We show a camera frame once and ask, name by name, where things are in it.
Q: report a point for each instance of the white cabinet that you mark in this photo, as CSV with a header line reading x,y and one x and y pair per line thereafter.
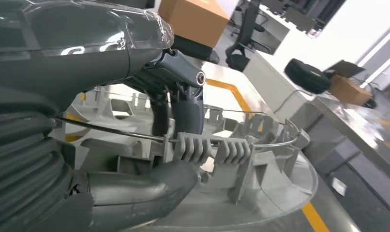
x,y
272,83

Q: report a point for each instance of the closed brown cardboard box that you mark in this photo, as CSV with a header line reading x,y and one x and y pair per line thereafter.
x,y
195,19

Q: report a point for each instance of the small brown cardboard box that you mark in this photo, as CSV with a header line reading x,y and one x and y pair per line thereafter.
x,y
349,91

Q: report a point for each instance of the white floor paper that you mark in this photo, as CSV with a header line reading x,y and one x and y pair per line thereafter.
x,y
338,186

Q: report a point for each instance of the black office chair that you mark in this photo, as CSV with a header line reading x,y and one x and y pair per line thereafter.
x,y
246,35

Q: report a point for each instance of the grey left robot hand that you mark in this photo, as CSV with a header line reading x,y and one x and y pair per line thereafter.
x,y
70,54

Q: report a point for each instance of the black bag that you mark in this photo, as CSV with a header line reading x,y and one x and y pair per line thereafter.
x,y
307,76

